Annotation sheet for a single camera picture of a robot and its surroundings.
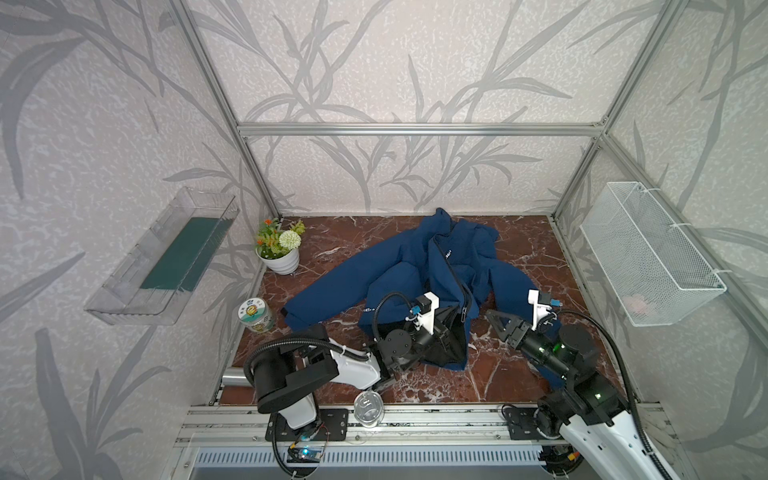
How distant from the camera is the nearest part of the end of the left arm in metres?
0.60

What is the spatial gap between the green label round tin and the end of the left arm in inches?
17.7

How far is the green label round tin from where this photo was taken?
2.83ft
